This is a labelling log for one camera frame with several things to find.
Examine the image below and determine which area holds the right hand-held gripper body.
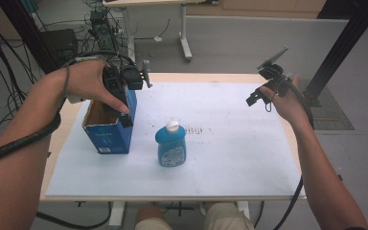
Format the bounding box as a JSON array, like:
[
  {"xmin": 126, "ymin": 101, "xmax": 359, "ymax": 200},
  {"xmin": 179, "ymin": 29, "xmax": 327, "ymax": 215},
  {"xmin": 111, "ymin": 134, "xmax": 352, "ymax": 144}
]
[{"xmin": 257, "ymin": 47, "xmax": 292, "ymax": 97}]

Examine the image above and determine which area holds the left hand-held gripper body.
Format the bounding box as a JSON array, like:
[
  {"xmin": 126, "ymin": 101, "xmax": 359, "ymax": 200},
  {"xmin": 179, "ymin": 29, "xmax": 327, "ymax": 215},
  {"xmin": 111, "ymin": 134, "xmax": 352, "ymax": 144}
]
[{"xmin": 103, "ymin": 59, "xmax": 153, "ymax": 106}]

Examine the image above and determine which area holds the blue cardboard box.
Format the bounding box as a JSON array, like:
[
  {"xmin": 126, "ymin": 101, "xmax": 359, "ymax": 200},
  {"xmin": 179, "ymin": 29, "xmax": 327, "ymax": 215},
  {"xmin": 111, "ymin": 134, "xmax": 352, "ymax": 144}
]
[{"xmin": 81, "ymin": 88, "xmax": 138, "ymax": 155}]

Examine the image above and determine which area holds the blue bottle with white cap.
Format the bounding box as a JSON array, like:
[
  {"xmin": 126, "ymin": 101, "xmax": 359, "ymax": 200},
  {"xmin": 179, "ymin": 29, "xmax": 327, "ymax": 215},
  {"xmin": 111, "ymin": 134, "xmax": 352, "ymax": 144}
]
[{"xmin": 154, "ymin": 120, "xmax": 187, "ymax": 168}]

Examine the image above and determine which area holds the person's left hand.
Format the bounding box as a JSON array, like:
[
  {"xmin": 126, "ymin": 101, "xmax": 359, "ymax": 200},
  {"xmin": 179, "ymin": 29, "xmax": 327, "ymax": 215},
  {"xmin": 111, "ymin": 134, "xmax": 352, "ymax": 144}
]
[{"xmin": 65, "ymin": 59, "xmax": 130, "ymax": 115}]

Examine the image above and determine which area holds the person's right hand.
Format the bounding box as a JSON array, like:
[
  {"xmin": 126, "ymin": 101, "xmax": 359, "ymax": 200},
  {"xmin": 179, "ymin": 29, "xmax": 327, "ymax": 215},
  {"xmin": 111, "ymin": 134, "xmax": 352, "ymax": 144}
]
[{"xmin": 260, "ymin": 75, "xmax": 311, "ymax": 127}]

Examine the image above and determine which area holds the white paper sheet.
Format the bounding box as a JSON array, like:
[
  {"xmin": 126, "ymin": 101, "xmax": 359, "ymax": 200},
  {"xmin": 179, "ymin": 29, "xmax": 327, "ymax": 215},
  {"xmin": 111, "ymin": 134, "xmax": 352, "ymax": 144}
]
[{"xmin": 45, "ymin": 81, "xmax": 306, "ymax": 197}]

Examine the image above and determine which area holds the black computer case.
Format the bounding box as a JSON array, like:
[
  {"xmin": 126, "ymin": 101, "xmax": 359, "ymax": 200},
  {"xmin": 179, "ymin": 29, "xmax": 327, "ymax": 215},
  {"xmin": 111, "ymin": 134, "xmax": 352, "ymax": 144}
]
[{"xmin": 40, "ymin": 28, "xmax": 80, "ymax": 66}]

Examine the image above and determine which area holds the black metal column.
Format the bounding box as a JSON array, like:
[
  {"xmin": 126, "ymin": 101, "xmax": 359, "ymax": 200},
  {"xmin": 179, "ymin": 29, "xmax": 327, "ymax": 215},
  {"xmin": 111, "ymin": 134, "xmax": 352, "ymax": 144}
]
[
  {"xmin": 0, "ymin": 0, "xmax": 59, "ymax": 75},
  {"xmin": 302, "ymin": 0, "xmax": 368, "ymax": 108}
]

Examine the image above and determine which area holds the white desk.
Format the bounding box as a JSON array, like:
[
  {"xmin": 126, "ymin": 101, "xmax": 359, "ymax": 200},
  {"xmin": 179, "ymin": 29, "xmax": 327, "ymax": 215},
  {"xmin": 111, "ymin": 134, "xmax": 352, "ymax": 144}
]
[{"xmin": 102, "ymin": 0, "xmax": 219, "ymax": 62}]

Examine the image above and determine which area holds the person's right leg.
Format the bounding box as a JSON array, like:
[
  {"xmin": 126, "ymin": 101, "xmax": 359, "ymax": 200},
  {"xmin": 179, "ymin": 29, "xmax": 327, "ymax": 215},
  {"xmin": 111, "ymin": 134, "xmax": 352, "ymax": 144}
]
[{"xmin": 203, "ymin": 201, "xmax": 256, "ymax": 230}]

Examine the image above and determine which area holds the thick black right gripper cable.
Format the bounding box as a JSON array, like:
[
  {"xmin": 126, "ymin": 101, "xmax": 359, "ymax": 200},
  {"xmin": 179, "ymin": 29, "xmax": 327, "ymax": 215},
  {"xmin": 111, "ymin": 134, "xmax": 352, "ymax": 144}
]
[{"xmin": 272, "ymin": 76, "xmax": 315, "ymax": 230}]

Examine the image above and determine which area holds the thick black gripper cable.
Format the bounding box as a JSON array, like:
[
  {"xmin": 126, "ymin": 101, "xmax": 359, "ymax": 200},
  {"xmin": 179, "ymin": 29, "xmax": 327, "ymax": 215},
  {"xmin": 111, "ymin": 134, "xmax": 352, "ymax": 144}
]
[
  {"xmin": 272, "ymin": 76, "xmax": 315, "ymax": 230},
  {"xmin": 0, "ymin": 51, "xmax": 137, "ymax": 171}
]

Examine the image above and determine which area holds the thin grey cable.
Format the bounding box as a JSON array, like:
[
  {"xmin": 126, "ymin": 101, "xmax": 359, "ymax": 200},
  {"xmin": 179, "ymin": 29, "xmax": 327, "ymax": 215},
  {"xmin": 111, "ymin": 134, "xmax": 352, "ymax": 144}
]
[{"xmin": 62, "ymin": 56, "xmax": 102, "ymax": 99}]

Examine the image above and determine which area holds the black device with cables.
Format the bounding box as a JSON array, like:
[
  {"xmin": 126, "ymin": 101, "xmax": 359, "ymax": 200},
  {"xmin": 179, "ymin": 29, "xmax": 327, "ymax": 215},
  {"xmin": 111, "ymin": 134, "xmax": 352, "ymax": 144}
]
[{"xmin": 88, "ymin": 9, "xmax": 118, "ymax": 51}]

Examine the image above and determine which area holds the thick black left gripper cable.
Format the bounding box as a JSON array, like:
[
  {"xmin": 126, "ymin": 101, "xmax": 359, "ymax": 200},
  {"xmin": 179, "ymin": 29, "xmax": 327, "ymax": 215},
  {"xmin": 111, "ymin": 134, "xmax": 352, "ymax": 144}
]
[{"xmin": 0, "ymin": 51, "xmax": 137, "ymax": 171}]

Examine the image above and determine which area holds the bundle of black cables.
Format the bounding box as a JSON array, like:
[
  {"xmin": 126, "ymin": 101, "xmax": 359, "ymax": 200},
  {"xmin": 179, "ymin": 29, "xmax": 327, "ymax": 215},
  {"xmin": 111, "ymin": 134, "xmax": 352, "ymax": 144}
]
[{"xmin": 0, "ymin": 0, "xmax": 41, "ymax": 154}]

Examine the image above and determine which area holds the black cable under table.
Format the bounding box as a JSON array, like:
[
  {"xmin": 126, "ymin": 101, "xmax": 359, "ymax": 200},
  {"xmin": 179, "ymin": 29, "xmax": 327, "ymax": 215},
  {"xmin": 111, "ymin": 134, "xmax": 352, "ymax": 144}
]
[{"xmin": 35, "ymin": 200, "xmax": 113, "ymax": 230}]

